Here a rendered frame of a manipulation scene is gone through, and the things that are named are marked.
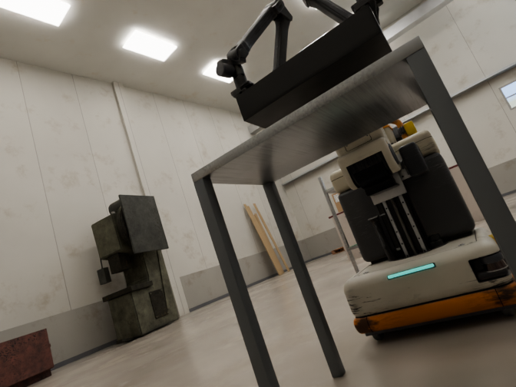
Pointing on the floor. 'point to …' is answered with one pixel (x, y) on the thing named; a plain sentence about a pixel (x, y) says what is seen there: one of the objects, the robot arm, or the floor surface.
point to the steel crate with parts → (25, 359)
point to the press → (135, 266)
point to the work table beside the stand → (332, 127)
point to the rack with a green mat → (339, 223)
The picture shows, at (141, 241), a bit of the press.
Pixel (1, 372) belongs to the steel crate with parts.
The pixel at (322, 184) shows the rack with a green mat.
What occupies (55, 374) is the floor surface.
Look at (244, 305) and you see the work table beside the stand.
